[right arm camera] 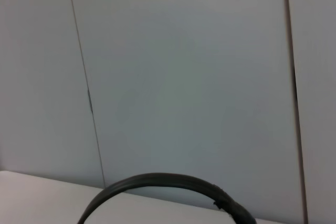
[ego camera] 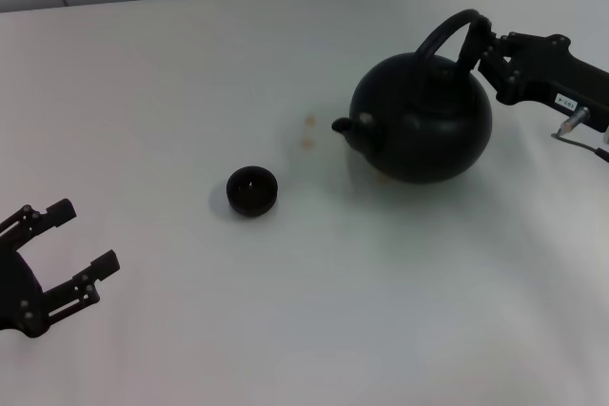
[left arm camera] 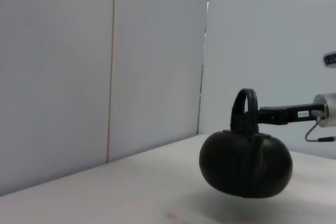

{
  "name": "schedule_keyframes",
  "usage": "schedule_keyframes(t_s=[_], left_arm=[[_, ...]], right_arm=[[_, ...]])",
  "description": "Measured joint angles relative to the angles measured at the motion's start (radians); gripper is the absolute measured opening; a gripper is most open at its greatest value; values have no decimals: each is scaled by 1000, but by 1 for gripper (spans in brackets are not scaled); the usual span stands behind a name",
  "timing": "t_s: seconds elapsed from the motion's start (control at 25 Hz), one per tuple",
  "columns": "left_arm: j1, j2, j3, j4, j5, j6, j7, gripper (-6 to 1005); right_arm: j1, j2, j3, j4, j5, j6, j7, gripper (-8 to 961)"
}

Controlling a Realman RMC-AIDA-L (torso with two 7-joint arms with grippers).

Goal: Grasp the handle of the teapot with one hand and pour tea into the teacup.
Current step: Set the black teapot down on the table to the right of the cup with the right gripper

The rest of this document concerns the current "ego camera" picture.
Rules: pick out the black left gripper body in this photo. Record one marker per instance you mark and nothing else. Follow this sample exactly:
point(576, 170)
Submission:
point(19, 296)

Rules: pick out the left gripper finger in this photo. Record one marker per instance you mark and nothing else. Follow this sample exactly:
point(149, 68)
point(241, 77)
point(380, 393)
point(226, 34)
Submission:
point(43, 218)
point(81, 284)

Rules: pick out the small dark teacup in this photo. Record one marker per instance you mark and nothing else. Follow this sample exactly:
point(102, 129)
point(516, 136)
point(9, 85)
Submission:
point(252, 191)

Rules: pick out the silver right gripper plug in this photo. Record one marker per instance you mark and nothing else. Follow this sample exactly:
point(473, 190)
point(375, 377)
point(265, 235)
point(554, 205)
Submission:
point(575, 120)

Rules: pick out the black round teapot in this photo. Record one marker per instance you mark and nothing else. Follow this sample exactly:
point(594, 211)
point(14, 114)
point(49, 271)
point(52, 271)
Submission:
point(418, 135)

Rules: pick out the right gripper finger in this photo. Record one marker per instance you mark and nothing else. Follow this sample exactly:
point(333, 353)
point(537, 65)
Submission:
point(504, 80)
point(503, 44)

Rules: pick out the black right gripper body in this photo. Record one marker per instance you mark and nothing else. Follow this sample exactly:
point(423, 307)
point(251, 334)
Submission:
point(556, 73)

